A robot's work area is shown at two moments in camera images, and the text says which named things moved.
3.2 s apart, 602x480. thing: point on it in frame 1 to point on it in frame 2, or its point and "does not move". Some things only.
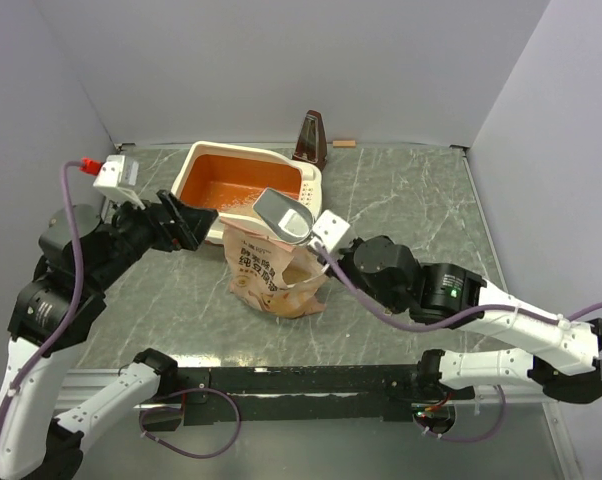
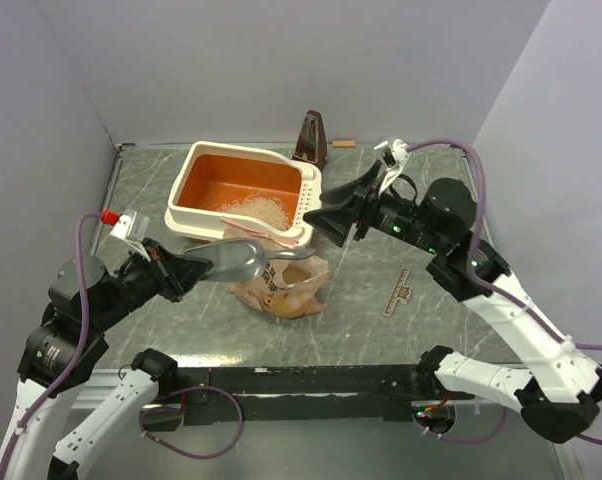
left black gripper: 193,225 to 175,275
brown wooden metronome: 311,146 does not move
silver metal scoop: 287,217 to 239,260
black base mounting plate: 382,394 does not move
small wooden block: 343,143 does not move
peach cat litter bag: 271,275 does not move
